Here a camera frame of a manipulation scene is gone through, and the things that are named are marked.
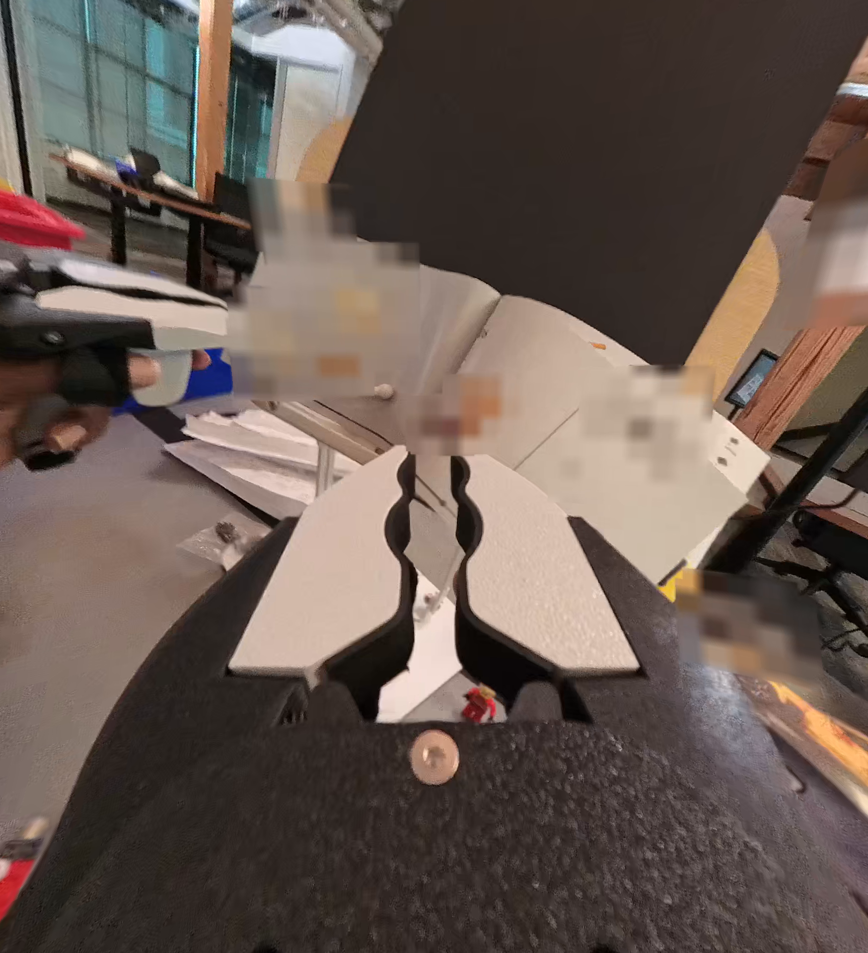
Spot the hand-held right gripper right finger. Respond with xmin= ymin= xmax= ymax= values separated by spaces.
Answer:
xmin=451 ymin=453 xmax=641 ymax=719

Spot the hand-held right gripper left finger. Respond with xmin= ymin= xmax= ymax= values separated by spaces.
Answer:
xmin=227 ymin=445 xmax=416 ymax=721

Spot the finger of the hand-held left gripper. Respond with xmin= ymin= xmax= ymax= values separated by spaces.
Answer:
xmin=34 ymin=285 xmax=230 ymax=351
xmin=50 ymin=263 xmax=228 ymax=308

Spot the blue plastic bin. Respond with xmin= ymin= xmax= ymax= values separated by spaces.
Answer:
xmin=117 ymin=350 xmax=235 ymax=415

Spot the lego instruction booklet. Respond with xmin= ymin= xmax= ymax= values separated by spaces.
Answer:
xmin=229 ymin=261 xmax=772 ymax=589

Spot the lego set box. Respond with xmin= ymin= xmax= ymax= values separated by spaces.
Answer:
xmin=754 ymin=674 xmax=868 ymax=865

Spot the wooden office desk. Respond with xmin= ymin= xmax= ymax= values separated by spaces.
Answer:
xmin=50 ymin=152 xmax=252 ymax=287

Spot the black office chair back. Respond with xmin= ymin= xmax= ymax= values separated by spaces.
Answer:
xmin=203 ymin=173 xmax=260 ymax=282

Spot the red plastic bin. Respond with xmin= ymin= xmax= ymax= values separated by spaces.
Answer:
xmin=0 ymin=179 xmax=86 ymax=252

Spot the white book stand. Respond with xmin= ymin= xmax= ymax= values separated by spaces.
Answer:
xmin=255 ymin=398 xmax=465 ymax=725

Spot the clear bag of black parts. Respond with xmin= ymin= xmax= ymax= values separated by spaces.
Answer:
xmin=177 ymin=519 xmax=271 ymax=573

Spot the white paper bag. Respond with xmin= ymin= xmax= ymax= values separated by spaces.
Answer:
xmin=164 ymin=439 xmax=361 ymax=520
xmin=181 ymin=408 xmax=323 ymax=448

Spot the wooden pillar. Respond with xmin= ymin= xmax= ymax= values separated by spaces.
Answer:
xmin=196 ymin=0 xmax=235 ymax=202
xmin=732 ymin=326 xmax=866 ymax=450

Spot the wooden side table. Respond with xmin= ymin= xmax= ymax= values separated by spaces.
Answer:
xmin=762 ymin=445 xmax=868 ymax=559

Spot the large black screen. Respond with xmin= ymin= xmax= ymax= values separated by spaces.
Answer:
xmin=330 ymin=0 xmax=868 ymax=367

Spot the small wall screen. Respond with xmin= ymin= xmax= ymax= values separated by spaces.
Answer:
xmin=724 ymin=348 xmax=779 ymax=409

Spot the black metal post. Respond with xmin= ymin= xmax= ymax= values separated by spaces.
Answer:
xmin=706 ymin=350 xmax=868 ymax=574

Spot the black power cable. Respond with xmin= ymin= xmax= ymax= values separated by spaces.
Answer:
xmin=821 ymin=599 xmax=868 ymax=664

